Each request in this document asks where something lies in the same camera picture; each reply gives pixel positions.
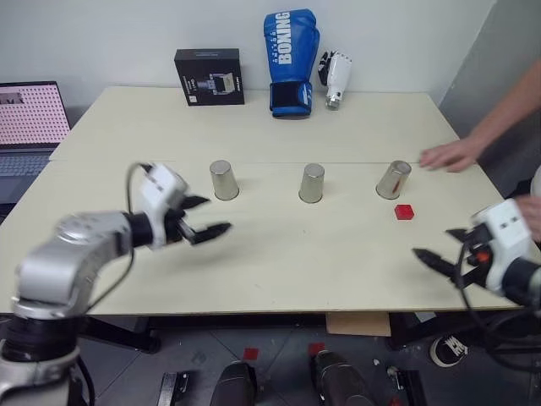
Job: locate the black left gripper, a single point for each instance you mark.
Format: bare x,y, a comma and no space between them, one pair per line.
174,228

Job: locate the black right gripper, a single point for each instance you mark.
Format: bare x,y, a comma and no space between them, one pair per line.
475,264

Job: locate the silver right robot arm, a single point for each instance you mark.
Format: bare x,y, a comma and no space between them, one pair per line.
524,275

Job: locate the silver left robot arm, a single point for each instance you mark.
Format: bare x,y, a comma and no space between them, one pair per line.
55,262

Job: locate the person's bare forearm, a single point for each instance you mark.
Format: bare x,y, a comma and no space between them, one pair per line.
511,110

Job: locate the person's bare hand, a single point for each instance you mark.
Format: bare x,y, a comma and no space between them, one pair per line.
531,217
454,154

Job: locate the silver metal cup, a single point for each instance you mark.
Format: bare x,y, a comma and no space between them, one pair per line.
393,179
312,184
224,179

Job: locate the small red block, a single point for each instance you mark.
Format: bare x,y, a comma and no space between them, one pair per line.
404,212

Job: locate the black white sneaker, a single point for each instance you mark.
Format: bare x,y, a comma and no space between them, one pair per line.
449,350

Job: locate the brown cardboard piece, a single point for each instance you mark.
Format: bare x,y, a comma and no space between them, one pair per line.
358,324

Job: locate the black product box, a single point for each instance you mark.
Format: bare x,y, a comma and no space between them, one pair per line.
209,78

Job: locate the red floor tape square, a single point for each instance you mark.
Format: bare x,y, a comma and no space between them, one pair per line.
251,353

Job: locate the dark rounded robot foot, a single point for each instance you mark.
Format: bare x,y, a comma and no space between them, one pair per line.
234,387
338,380

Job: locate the blue boxing glove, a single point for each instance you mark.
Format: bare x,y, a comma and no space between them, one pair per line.
291,63

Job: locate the white robotic hand model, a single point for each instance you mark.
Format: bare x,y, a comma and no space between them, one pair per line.
338,76

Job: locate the open grey laptop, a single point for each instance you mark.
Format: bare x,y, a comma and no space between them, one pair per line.
25,127

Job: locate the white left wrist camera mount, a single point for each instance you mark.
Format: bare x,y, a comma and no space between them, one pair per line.
162,186

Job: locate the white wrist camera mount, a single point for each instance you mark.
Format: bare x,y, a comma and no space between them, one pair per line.
162,186
505,228

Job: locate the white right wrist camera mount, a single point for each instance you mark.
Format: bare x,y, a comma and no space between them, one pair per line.
505,228

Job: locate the black table leg frame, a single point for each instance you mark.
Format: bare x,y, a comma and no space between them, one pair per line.
122,334

